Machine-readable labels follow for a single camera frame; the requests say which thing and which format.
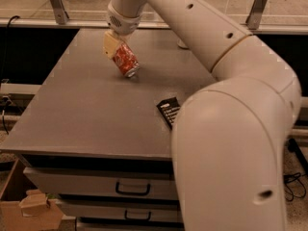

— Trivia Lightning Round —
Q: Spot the grey drawer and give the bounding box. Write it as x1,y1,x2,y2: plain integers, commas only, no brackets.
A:
24,167,178,200
56,199,183,223

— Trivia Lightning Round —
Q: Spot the right metal bracket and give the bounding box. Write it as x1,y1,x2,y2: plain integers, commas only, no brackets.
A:
245,0,268,30

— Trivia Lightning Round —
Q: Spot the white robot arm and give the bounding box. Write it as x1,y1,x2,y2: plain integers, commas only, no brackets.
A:
104,0,301,231

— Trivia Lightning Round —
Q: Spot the cardboard box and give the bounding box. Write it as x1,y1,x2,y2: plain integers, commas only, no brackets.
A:
0,160,64,231

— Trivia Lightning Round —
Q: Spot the left metal bracket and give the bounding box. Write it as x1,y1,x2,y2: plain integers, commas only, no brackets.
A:
50,0,69,25

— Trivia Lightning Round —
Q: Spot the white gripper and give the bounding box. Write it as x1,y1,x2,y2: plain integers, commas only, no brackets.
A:
103,4,141,59

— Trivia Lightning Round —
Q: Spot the top grey drawer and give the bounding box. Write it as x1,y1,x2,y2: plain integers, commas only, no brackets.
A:
24,167,178,200

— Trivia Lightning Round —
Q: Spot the black snack bar wrapper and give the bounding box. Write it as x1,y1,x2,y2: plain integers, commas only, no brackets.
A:
156,97,181,129

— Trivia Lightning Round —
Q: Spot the white green soda can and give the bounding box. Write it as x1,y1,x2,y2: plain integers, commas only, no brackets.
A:
177,39,189,49

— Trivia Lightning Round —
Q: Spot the metal bracket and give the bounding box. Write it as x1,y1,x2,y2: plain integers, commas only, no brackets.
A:
245,0,268,30
50,0,69,25

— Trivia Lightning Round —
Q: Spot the grey drawer cabinet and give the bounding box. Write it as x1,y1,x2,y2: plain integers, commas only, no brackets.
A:
2,29,214,231

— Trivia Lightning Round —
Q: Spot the black pole at right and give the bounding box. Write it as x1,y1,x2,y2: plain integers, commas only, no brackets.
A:
288,139,308,175

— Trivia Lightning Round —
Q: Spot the red coke can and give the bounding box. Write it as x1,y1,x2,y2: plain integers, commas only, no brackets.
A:
113,42,140,78

